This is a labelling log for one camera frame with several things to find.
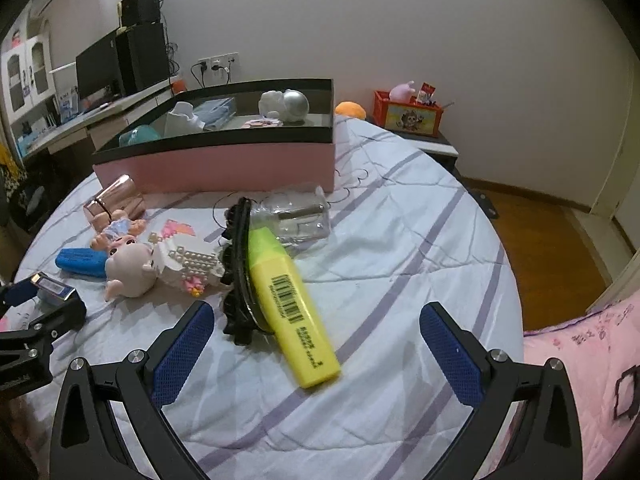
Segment black computer monitor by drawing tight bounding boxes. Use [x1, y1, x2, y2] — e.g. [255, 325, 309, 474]
[75, 30, 122, 104]

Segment pink white brick figure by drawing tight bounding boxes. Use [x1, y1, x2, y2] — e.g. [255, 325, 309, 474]
[147, 219, 227, 299]

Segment black speaker box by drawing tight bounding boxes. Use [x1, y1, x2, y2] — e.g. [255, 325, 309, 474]
[120, 0, 161, 27]

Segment striped white bedspread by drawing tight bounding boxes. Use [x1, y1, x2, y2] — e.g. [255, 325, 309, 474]
[12, 114, 526, 480]

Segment black speakers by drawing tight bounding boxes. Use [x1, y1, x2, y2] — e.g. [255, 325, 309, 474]
[116, 22, 171, 96]

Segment blue ridged plastic case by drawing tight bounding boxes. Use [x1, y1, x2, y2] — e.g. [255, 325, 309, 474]
[54, 247, 109, 279]

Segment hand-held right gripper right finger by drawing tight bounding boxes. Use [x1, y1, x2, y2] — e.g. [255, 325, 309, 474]
[419, 301, 586, 480]

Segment blue white book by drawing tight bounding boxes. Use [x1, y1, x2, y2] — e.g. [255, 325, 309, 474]
[56, 87, 81, 122]

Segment white wall outlet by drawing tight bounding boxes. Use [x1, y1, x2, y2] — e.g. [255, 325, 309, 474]
[197, 52, 241, 74]

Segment small blue grey box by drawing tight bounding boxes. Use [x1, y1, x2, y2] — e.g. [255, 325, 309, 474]
[30, 271, 76, 311]

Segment low black white cabinet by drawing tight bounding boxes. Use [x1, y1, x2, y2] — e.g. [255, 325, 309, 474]
[394, 127, 461, 177]

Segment yellow highlighter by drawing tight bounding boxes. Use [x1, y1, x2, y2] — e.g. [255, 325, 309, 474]
[247, 227, 342, 390]

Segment pink plush toy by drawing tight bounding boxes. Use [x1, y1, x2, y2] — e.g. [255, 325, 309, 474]
[389, 80, 419, 102]

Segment clear plastic bag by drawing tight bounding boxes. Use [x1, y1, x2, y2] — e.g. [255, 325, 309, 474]
[249, 185, 332, 247]

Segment clear plastic case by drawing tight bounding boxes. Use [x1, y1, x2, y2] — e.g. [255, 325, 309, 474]
[194, 98, 237, 129]

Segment white glass door cabinet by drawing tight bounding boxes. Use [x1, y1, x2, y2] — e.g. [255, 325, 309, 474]
[0, 15, 54, 128]

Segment orange plush toy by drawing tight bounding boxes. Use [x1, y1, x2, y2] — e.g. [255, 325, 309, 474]
[334, 101, 369, 120]

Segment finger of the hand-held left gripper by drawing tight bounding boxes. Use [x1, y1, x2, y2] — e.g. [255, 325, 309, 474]
[0, 282, 39, 319]
[29, 299, 87, 342]

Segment pink blanket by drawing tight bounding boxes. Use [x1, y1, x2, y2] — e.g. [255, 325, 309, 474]
[521, 290, 640, 480]

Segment white wardrobe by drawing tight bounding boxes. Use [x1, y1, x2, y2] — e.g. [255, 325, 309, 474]
[587, 55, 640, 252]

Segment white round gadget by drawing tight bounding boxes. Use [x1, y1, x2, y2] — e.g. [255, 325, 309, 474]
[164, 102, 206, 136]

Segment white desk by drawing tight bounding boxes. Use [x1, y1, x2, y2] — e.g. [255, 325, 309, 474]
[15, 77, 177, 162]

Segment white astronaut figure silver helmet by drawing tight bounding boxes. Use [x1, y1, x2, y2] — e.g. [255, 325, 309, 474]
[258, 89, 310, 124]

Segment black power cable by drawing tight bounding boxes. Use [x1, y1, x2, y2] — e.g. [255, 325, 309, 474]
[190, 60, 234, 87]

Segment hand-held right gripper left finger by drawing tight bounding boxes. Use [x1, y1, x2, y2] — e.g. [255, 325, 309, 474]
[49, 301, 216, 480]

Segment red printed crate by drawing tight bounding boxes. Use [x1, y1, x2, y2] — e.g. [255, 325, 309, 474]
[373, 90, 446, 137]

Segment black office chair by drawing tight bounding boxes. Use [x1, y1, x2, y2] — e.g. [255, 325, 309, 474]
[0, 142, 37, 234]

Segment small teal container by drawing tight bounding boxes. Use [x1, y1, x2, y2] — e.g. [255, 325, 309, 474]
[119, 125, 161, 148]

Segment pink storage box black rim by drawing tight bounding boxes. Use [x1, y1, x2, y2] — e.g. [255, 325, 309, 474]
[92, 78, 335, 195]

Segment small doll blue dress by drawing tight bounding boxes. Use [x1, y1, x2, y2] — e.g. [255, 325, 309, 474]
[91, 212, 162, 304]

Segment black toothed hair clip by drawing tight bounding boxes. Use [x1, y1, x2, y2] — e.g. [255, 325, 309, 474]
[219, 197, 282, 347]

